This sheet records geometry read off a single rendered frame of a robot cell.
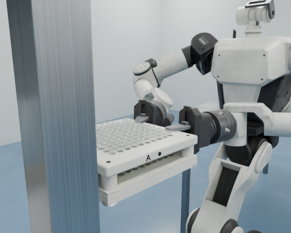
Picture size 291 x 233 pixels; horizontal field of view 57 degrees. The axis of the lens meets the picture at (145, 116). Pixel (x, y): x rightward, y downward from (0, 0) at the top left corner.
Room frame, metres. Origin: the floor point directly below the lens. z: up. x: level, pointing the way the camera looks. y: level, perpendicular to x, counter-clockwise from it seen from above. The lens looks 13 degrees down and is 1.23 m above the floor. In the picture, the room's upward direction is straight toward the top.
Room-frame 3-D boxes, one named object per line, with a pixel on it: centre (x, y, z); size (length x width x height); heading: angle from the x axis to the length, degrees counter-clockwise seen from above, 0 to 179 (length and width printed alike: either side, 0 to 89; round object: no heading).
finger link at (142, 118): (0.70, 0.01, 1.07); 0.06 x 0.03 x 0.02; 167
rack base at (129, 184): (0.57, 0.06, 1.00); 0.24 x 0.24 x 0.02; 43
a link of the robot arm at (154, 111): (0.79, 0.00, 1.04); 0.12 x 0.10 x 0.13; 167
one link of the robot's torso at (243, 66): (1.06, -0.43, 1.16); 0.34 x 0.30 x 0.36; 45
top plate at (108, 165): (0.57, 0.06, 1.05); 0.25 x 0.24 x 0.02; 43
